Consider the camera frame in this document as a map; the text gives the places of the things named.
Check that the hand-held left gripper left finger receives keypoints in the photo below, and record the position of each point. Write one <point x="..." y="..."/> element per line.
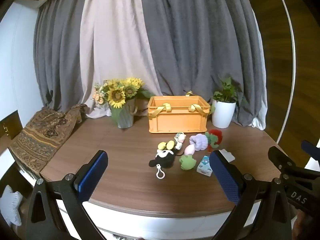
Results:
<point x="91" y="178"/>

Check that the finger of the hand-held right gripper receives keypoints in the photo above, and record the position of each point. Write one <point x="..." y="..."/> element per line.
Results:
<point x="282" y="160"/>
<point x="311" y="148"/>

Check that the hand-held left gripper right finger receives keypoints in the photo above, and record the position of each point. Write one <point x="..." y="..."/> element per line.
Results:
<point x="225" y="177"/>

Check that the red and green fluffy toy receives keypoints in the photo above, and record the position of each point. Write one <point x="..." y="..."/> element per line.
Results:
<point x="214" y="137"/>

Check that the purple and pink plush toy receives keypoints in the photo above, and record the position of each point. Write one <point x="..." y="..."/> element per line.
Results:
<point x="198" y="142"/>

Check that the orange plastic crate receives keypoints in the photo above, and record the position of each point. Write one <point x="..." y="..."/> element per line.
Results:
<point x="175" y="120"/>

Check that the white paper card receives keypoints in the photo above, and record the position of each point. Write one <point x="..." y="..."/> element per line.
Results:
<point x="228" y="155"/>

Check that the pocket tissue pack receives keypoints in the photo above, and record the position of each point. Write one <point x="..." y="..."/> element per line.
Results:
<point x="204" y="166"/>

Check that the small green plush toy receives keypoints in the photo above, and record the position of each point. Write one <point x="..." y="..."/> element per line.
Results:
<point x="187" y="162"/>

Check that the white cloth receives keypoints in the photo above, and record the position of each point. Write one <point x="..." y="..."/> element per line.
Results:
<point x="260" y="122"/>

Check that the small multicoloured plush toy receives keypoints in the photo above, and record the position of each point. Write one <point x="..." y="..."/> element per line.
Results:
<point x="180" y="140"/>

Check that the white ribbed plant pot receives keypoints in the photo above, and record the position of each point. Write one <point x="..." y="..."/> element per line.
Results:
<point x="223" y="113"/>

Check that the brown patterned cloth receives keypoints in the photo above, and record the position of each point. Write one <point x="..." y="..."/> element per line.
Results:
<point x="42" y="135"/>

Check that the grey ribbed vase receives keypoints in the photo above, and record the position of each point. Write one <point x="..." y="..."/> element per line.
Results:
<point x="126" y="116"/>

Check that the white star cushion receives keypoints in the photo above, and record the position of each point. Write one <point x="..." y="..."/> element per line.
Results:
<point x="10" y="203"/>

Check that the green potted plant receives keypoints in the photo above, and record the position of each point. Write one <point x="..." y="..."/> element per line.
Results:
<point x="226" y="91"/>

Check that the small brown box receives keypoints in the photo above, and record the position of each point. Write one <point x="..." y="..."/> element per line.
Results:
<point x="142" y="106"/>

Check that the sunflower bouquet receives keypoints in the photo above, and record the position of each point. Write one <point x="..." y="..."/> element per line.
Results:
<point x="117" y="93"/>

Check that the white curved pole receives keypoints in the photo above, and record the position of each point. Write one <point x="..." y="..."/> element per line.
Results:
<point x="290" y="55"/>

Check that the dark wooden door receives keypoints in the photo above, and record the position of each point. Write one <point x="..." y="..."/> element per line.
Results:
<point x="277" y="17"/>

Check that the grey curtain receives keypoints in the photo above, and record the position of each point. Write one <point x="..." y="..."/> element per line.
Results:
<point x="200" y="37"/>
<point x="57" y="42"/>

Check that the pale pink curtain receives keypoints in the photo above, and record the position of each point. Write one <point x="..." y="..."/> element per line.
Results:
<point x="110" y="35"/>

